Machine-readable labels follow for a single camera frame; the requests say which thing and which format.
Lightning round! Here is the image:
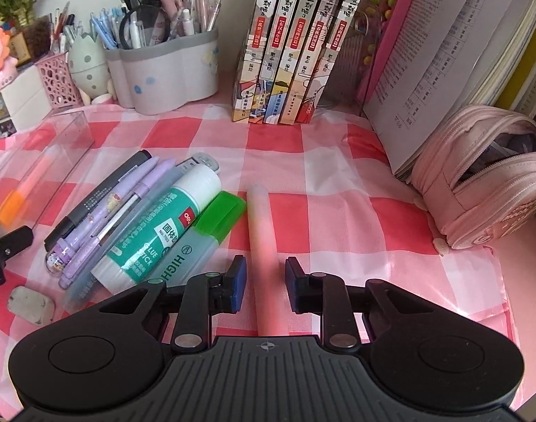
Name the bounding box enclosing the clear acrylic book stand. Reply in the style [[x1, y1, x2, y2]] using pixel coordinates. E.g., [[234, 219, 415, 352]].
[[314, 9, 385, 113]]

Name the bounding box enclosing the white drawer organizer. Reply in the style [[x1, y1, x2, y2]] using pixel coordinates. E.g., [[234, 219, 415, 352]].
[[0, 64, 53, 141]]

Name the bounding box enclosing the pink pencil case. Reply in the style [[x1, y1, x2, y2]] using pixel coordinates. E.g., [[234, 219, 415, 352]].
[[411, 104, 536, 258]]

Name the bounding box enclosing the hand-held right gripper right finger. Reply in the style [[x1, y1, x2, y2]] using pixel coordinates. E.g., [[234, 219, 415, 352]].
[[285, 257, 431, 349]]

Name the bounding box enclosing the clear plastic stationery box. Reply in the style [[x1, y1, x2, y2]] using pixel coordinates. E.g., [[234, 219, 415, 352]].
[[0, 111, 96, 229]]

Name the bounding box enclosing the bunch of pastel pens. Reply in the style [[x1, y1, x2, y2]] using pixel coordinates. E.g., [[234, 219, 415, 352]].
[[90, 0, 222, 51]]

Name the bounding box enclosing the bunch of assorted pens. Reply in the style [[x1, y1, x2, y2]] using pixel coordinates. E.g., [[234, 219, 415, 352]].
[[48, 2, 82, 56]]

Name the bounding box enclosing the grey pencil lead case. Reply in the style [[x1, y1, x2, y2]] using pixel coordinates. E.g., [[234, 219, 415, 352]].
[[176, 152, 220, 174]]

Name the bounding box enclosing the pink highlighter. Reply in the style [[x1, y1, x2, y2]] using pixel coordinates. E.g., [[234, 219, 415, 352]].
[[246, 185, 283, 337]]

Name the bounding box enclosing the black marker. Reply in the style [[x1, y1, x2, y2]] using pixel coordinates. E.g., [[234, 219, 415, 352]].
[[44, 150, 152, 251]]

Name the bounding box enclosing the printed paper booklet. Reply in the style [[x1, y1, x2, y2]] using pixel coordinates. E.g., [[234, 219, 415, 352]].
[[362, 0, 532, 181]]

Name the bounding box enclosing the green and white glue stick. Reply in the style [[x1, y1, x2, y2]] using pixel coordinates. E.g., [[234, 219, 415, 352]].
[[91, 164, 222, 294]]

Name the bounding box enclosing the grey and white pen holder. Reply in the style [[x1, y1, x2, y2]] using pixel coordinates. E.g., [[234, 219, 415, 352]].
[[103, 26, 220, 116]]

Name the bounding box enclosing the purple pen with ball top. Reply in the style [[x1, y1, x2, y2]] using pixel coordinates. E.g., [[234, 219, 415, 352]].
[[45, 158, 160, 279]]

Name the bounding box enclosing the red checkered tablecloth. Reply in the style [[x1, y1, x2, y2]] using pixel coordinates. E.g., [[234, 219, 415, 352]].
[[0, 101, 521, 422]]

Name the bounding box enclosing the green egg-shaped pen holder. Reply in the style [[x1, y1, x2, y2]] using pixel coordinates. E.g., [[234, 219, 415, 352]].
[[67, 31, 115, 105]]

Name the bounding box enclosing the purple mechanical pencil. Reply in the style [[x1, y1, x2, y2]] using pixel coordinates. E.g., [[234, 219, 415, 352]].
[[59, 160, 177, 288]]

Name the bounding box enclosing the green highlighter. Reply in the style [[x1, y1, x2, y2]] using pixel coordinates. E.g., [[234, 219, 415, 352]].
[[151, 190, 248, 284]]

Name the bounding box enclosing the white eraser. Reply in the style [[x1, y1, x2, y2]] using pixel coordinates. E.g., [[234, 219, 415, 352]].
[[8, 286, 56, 324]]

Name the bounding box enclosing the stack of workbooks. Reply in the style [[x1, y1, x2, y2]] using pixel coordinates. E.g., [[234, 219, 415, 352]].
[[470, 0, 536, 117]]

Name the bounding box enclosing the pink perforated pen holder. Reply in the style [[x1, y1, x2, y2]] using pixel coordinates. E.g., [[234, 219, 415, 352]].
[[34, 50, 82, 108]]

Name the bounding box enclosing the black rimmed magnifier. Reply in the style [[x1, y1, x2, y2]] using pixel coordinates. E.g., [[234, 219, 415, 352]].
[[117, 4, 164, 50]]

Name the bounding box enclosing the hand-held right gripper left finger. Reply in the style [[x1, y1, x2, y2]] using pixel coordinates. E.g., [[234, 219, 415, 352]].
[[98, 255, 248, 352]]

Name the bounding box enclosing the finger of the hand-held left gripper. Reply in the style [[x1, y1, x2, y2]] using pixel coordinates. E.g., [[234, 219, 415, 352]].
[[0, 226, 33, 293]]

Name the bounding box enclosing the pink abacus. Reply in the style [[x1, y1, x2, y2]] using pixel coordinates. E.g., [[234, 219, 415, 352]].
[[356, 0, 427, 104]]

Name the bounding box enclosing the orange highlighter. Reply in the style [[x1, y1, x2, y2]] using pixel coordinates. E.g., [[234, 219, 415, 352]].
[[0, 149, 58, 225]]

